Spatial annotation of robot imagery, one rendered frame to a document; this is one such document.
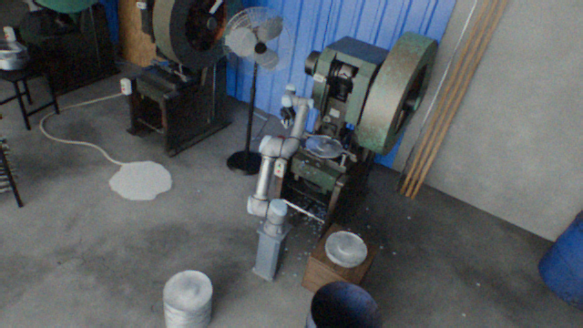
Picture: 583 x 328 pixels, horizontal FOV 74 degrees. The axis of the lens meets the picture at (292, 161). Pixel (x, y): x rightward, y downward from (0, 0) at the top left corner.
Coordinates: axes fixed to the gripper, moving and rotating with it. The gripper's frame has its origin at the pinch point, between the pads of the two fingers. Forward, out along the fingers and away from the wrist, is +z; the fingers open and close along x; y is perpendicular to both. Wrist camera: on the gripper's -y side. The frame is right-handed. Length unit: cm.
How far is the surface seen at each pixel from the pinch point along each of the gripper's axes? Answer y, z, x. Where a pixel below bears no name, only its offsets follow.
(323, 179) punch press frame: -37.7, 29.2, -12.0
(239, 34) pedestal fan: 68, -47, 3
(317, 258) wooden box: -82, 49, 28
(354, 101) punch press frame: -36, -36, -26
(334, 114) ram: -22.0, -18.1, -24.6
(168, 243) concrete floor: 7, 84, 97
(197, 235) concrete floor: 4, 85, 74
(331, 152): -32.1, 8.9, -19.2
